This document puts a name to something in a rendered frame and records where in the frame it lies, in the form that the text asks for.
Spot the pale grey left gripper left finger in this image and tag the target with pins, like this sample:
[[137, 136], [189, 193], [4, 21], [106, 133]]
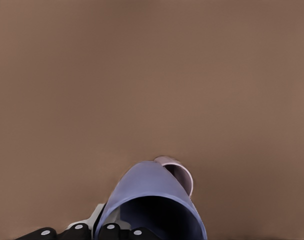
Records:
[[78, 231]]

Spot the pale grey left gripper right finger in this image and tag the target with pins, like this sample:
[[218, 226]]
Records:
[[112, 231]]

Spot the purple cup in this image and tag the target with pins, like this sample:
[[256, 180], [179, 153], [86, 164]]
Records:
[[149, 180]]

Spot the pink cup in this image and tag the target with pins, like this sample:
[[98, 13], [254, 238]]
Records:
[[183, 176]]

